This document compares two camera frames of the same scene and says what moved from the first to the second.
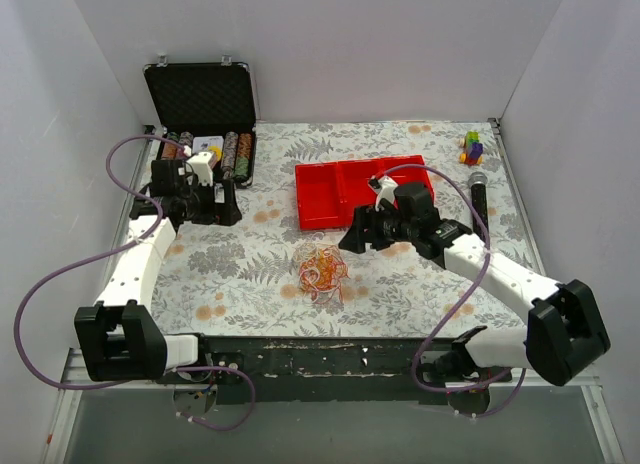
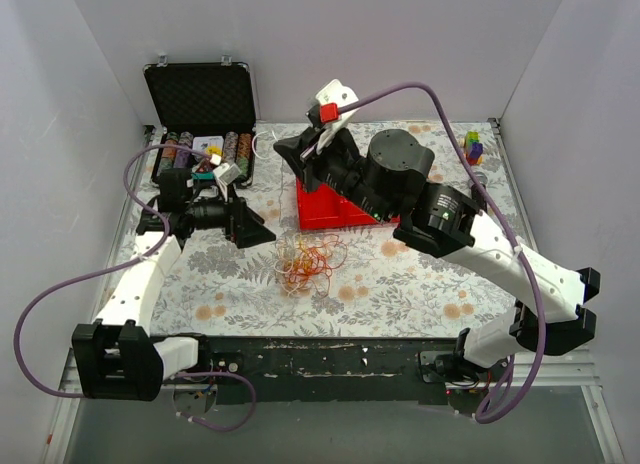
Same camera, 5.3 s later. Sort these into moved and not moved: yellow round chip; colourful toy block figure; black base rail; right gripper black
Moved: right gripper black
Not moved: yellow round chip; black base rail; colourful toy block figure
